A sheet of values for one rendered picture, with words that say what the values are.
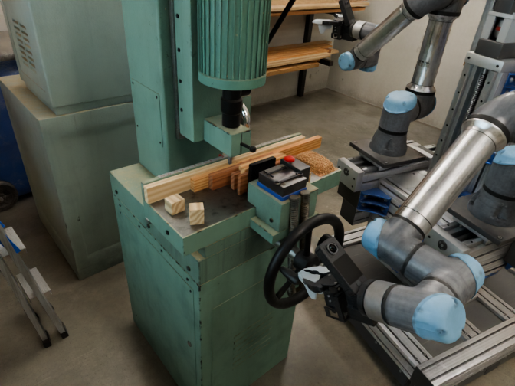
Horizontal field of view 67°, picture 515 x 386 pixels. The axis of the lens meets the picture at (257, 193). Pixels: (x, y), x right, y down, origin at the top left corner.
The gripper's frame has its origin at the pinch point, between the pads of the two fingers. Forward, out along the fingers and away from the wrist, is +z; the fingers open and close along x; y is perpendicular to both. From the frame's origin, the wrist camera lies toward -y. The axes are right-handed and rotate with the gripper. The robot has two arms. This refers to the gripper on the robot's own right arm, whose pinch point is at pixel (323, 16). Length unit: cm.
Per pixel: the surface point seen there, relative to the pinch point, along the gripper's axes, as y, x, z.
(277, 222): 21, -98, -74
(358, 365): 116, -64, -88
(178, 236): 18, -121, -63
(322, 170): 23, -69, -64
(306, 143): 22, -62, -50
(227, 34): -22, -95, -55
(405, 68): 106, 229, 82
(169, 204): 15, -118, -55
